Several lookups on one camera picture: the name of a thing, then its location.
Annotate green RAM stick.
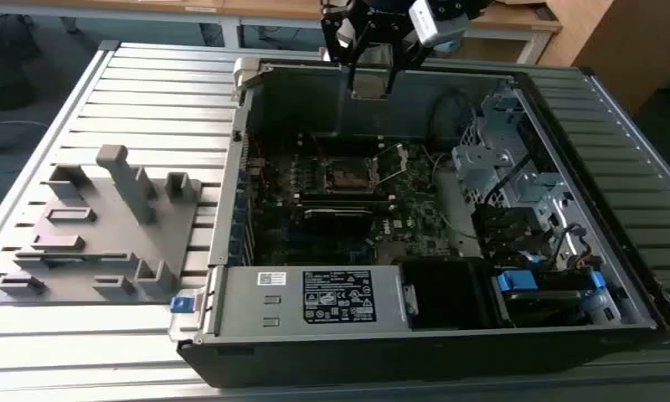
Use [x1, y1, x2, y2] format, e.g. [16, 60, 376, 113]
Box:
[38, 254, 105, 265]

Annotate light blue cable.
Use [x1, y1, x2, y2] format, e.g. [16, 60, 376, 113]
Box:
[0, 119, 52, 175]

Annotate silver drive cage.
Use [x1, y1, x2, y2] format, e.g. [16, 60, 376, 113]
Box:
[450, 79, 579, 235]

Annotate RAM slot black clips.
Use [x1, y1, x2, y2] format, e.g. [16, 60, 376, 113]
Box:
[301, 198, 390, 205]
[301, 190, 390, 197]

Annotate black drive cable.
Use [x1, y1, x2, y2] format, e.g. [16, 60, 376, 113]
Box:
[482, 151, 536, 206]

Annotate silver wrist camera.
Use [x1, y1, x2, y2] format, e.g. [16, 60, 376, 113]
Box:
[406, 0, 472, 46]

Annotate black graphics card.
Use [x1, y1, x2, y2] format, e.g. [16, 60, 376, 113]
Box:
[302, 207, 377, 235]

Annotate black office chair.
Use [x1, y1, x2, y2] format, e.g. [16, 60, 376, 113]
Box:
[0, 12, 44, 112]

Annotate wooden desk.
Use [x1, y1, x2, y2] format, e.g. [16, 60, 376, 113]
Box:
[0, 0, 563, 64]

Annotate silver CPU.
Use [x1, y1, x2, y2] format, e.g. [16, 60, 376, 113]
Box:
[350, 75, 392, 101]

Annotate wooden cabinet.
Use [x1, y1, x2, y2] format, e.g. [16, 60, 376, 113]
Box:
[538, 0, 670, 116]

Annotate CPU socket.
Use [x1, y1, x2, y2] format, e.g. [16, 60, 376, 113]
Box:
[321, 155, 382, 194]

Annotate green motherboard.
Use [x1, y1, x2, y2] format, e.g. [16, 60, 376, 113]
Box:
[244, 140, 485, 269]

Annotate black hard disk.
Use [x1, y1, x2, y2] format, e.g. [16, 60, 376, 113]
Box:
[501, 288, 590, 327]

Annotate grey case release latch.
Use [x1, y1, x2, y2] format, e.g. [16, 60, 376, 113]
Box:
[232, 57, 274, 104]

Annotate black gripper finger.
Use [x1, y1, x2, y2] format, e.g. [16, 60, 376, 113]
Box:
[320, 2, 369, 101]
[384, 39, 429, 101]

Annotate silver power supply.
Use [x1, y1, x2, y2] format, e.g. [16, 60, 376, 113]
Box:
[197, 264, 420, 338]

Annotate grey parts rack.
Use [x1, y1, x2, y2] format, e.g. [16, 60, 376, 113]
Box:
[0, 144, 205, 305]

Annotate chipset heat sink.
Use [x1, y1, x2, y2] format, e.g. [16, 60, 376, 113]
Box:
[374, 241, 410, 265]

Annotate blue disk carrier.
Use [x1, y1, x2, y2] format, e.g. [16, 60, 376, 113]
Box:
[494, 270, 540, 292]

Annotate black PC case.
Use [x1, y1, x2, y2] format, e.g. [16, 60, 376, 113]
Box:
[166, 56, 670, 389]

